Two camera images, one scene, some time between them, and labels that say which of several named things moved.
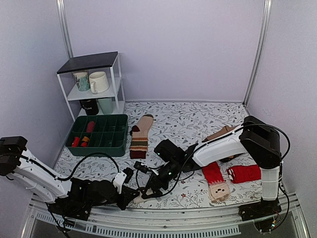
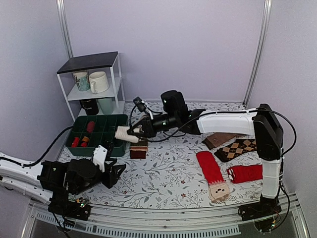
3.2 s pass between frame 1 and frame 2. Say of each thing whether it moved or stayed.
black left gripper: moved
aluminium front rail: stayed
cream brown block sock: moved
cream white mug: stayed
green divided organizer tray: stayed
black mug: stayed
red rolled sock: stayed
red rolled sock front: stayed
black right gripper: moved
